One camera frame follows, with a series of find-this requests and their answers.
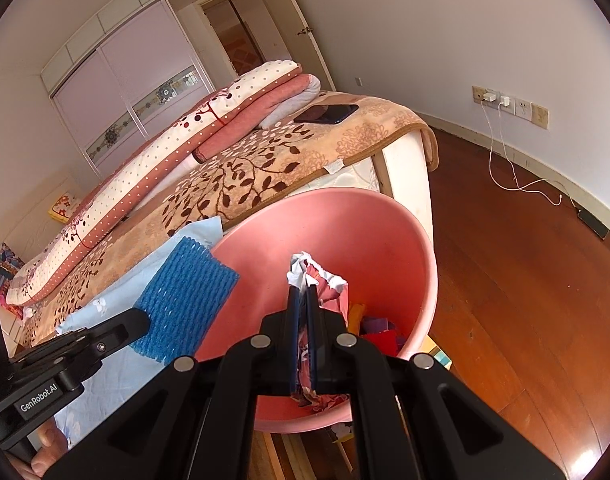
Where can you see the white folded sheet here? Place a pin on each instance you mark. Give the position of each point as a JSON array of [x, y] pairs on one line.
[[290, 105]]

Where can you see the colourful printed pillow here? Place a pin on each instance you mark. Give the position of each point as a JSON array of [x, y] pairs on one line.
[[10, 265]]

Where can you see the blue foam net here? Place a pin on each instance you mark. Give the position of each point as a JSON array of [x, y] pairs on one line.
[[185, 295]]

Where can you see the white room door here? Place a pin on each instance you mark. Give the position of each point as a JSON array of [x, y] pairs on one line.
[[295, 0]]

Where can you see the pink plastic bin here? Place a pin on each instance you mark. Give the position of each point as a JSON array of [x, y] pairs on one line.
[[375, 240]]

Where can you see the person's left hand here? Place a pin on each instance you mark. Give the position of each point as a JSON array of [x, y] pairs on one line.
[[50, 442]]

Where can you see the pink polka dot quilt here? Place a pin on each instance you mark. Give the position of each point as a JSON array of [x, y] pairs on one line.
[[150, 160]]

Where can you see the black smartphone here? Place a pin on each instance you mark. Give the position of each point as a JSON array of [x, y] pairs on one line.
[[327, 114]]

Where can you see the red foam net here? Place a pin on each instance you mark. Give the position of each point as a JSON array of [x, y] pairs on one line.
[[385, 345]]

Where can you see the pink paper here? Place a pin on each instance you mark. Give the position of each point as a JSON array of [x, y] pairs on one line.
[[325, 285]]

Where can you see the white charger plug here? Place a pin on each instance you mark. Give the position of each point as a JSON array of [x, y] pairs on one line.
[[490, 96], [505, 102]]

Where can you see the yellow floral pillow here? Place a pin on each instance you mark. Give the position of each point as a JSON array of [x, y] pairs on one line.
[[65, 206]]

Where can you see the wooden bed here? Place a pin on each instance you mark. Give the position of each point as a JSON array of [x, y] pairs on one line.
[[405, 180]]

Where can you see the wooden table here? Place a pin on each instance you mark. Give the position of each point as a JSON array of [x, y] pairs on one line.
[[285, 460]]

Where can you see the black device on floor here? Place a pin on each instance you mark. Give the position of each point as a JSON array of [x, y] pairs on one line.
[[592, 223]]

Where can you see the white wall socket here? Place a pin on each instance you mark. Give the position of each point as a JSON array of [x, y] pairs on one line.
[[499, 109], [522, 108]]

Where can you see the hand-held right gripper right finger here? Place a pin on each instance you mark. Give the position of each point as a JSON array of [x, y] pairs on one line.
[[311, 342]]

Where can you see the floral printed box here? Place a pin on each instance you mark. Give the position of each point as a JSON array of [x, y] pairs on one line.
[[342, 432]]

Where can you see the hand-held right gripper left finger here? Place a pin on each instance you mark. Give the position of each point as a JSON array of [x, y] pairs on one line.
[[294, 342]]

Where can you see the purple foam net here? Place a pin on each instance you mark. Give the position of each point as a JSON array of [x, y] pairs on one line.
[[380, 324]]

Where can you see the white sliding-door wardrobe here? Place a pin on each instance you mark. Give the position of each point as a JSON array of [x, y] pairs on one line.
[[135, 70]]

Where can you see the brass wall plate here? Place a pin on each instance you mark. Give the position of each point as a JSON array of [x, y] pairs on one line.
[[540, 116], [478, 93]]

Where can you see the light blue cloth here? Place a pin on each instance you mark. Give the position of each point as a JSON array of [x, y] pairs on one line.
[[120, 390]]

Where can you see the beige leaf-print blanket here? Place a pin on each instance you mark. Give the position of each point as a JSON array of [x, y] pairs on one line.
[[285, 160]]

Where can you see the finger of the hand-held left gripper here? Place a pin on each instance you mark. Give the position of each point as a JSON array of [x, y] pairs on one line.
[[120, 330]]

